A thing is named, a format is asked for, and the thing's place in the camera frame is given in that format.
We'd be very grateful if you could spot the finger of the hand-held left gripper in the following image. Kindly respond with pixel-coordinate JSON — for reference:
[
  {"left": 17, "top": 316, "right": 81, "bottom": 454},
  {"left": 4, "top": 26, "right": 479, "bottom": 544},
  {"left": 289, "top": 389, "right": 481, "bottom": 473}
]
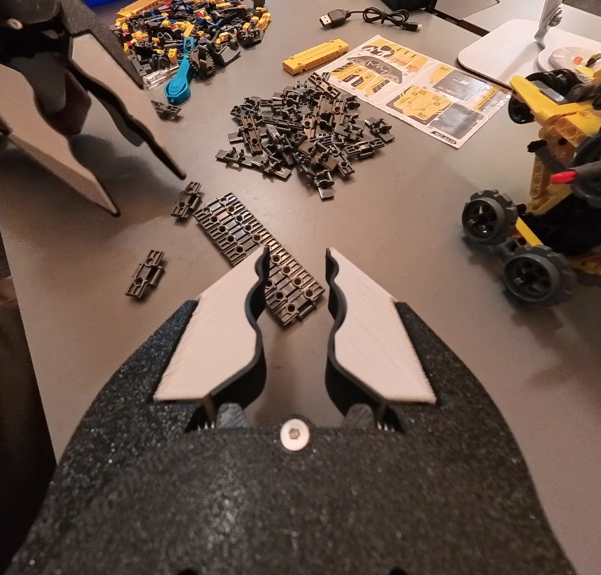
[
  {"left": 69, "top": 31, "right": 187, "bottom": 180},
  {"left": 0, "top": 62, "right": 121, "bottom": 218}
]

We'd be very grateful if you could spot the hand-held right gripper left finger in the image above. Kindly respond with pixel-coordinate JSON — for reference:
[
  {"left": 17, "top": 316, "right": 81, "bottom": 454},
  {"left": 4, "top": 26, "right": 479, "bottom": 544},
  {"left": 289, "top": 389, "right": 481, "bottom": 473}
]
[{"left": 152, "top": 245, "right": 272, "bottom": 424}]

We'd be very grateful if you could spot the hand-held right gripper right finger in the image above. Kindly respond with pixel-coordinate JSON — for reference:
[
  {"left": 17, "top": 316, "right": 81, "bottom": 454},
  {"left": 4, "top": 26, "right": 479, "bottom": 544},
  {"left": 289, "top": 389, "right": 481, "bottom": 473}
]
[{"left": 325, "top": 248, "right": 438, "bottom": 422}]

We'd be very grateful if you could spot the single grey track link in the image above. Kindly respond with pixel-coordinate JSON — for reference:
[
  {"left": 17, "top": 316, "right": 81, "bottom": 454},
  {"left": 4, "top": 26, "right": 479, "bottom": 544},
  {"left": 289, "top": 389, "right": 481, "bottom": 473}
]
[
  {"left": 170, "top": 182, "right": 204, "bottom": 219},
  {"left": 125, "top": 249, "right": 166, "bottom": 300}
]

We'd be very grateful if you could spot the assembled grey track strip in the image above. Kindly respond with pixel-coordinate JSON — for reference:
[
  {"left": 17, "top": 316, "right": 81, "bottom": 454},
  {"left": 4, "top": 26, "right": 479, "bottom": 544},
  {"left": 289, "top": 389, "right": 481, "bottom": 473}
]
[{"left": 193, "top": 191, "right": 326, "bottom": 326}]

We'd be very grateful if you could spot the pile of grey track links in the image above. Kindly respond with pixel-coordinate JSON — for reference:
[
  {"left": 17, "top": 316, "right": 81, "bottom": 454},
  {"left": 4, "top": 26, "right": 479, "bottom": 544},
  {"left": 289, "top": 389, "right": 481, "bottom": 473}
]
[{"left": 215, "top": 75, "right": 396, "bottom": 201}]

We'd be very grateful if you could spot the clear plastic brick piece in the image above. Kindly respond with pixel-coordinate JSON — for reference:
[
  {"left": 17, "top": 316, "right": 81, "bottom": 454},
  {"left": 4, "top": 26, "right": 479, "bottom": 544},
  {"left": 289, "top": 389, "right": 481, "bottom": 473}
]
[{"left": 142, "top": 67, "right": 175, "bottom": 90}]

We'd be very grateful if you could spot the blue plastic separator tool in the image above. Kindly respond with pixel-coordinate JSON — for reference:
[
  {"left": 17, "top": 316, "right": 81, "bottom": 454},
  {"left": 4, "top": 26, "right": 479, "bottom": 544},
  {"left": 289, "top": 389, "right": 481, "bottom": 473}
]
[{"left": 164, "top": 36, "right": 194, "bottom": 105}]

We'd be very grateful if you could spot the pile of mixed brick parts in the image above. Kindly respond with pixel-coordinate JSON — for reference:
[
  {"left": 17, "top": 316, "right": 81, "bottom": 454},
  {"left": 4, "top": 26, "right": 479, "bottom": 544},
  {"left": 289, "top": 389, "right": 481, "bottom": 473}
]
[{"left": 112, "top": 0, "right": 273, "bottom": 85}]

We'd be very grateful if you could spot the yellow brick panel piece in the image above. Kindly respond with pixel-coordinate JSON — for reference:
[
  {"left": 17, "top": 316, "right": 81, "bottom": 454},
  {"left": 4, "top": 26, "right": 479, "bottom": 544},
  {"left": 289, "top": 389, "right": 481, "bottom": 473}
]
[{"left": 282, "top": 40, "right": 350, "bottom": 76}]

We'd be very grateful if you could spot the yellow grey sticker sheet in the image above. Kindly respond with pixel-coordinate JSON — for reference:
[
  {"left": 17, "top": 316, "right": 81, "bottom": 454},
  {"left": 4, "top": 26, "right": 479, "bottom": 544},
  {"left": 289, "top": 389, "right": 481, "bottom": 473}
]
[{"left": 315, "top": 35, "right": 511, "bottom": 150}]

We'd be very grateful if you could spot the yellow black brick vehicle model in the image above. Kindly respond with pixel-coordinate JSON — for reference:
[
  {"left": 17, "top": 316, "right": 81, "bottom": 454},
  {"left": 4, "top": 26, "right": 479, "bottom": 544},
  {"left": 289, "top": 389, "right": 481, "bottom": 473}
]
[{"left": 461, "top": 68, "right": 601, "bottom": 306}]

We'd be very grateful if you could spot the white lamp base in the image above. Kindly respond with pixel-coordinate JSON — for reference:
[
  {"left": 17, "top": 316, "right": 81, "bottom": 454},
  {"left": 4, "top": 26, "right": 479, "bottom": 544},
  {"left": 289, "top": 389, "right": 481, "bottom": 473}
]
[{"left": 458, "top": 0, "right": 601, "bottom": 90}]

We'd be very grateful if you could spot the black usb cable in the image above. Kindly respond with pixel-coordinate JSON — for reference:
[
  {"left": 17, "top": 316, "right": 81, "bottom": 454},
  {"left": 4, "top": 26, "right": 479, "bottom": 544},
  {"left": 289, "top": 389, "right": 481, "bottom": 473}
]
[{"left": 320, "top": 6, "right": 424, "bottom": 35}]

